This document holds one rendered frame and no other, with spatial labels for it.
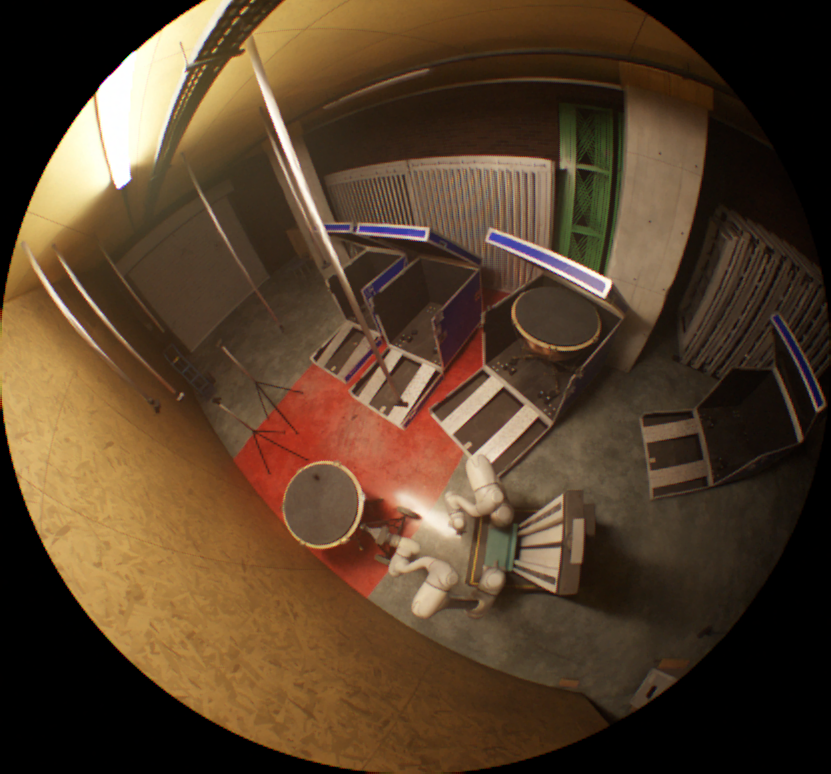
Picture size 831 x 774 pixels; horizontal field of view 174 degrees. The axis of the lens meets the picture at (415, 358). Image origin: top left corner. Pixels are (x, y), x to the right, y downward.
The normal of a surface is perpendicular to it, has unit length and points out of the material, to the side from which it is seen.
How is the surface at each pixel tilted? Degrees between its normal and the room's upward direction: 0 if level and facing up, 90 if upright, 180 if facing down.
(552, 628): 0
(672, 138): 90
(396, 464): 0
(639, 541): 0
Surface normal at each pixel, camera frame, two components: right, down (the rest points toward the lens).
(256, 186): 0.82, 0.31
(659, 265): -0.54, 0.71
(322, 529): -0.21, -0.63
